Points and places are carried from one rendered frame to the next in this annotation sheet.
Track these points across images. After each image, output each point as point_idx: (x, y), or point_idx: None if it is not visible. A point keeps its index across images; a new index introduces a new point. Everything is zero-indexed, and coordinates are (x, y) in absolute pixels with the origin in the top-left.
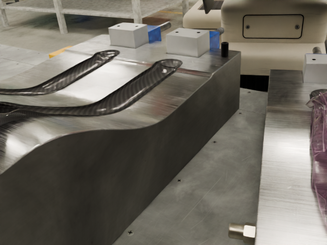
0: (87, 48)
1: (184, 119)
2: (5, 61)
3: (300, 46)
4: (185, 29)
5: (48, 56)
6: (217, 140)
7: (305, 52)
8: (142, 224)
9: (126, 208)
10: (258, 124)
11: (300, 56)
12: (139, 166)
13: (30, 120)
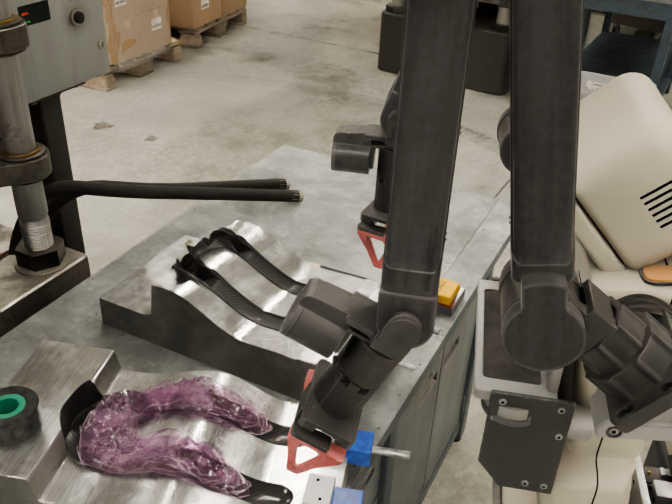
0: (365, 290)
1: (260, 357)
2: (454, 252)
3: (525, 493)
4: None
5: (471, 277)
6: (291, 402)
7: (510, 498)
8: (207, 369)
9: (206, 354)
10: None
11: (505, 495)
12: (218, 345)
13: (196, 284)
